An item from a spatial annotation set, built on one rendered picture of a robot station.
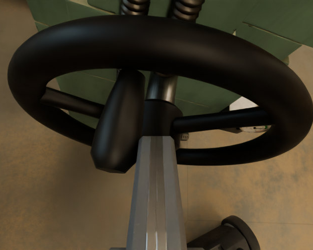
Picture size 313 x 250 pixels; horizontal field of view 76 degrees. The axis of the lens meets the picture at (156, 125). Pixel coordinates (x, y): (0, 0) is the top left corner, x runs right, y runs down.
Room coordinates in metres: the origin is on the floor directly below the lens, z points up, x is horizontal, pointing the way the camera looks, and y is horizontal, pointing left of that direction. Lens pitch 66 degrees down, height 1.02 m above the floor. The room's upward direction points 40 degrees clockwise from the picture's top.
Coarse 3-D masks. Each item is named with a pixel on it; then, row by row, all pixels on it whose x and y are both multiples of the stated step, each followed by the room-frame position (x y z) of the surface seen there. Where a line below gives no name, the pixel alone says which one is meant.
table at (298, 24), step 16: (80, 0) 0.12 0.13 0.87; (272, 0) 0.30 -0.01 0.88; (288, 0) 0.30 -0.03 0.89; (304, 0) 0.31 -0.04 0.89; (80, 16) 0.11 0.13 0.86; (256, 16) 0.29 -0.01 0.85; (272, 16) 0.30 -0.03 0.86; (288, 16) 0.31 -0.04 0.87; (304, 16) 0.32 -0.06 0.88; (272, 32) 0.31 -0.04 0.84; (288, 32) 0.32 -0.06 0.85; (304, 32) 0.33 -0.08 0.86
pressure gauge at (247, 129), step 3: (252, 126) 0.31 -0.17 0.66; (255, 126) 0.31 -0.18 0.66; (258, 126) 0.32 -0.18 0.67; (261, 126) 0.32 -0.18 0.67; (264, 126) 0.32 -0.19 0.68; (267, 126) 0.32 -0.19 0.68; (243, 129) 0.31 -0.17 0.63; (246, 129) 0.31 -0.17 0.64; (249, 129) 0.31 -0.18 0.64; (252, 129) 0.32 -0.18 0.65; (255, 129) 0.32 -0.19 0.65; (258, 129) 0.32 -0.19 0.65; (261, 129) 0.32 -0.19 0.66; (264, 129) 0.33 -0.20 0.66; (267, 129) 0.32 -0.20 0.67; (249, 132) 0.32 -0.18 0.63; (252, 132) 0.32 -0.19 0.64; (255, 132) 0.32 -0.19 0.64; (258, 132) 0.32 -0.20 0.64
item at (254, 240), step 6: (234, 216) 0.30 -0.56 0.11; (222, 222) 0.25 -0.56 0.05; (228, 222) 0.26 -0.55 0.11; (234, 222) 0.26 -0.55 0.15; (240, 222) 0.28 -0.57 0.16; (240, 228) 0.25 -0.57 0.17; (246, 228) 0.27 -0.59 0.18; (246, 234) 0.25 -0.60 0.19; (252, 234) 0.26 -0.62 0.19; (246, 240) 0.23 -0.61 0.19; (252, 240) 0.24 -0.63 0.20; (252, 246) 0.22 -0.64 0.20; (258, 246) 0.24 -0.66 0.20
